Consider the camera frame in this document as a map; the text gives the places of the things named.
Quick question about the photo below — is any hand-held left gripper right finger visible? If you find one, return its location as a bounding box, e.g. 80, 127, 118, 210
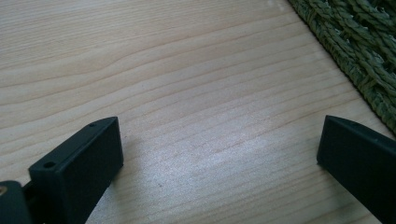
316, 115, 396, 224

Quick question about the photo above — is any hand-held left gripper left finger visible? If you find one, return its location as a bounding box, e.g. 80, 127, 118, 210
22, 116, 124, 224

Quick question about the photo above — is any green woven rope mat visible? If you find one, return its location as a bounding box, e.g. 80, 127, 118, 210
286, 0, 396, 135

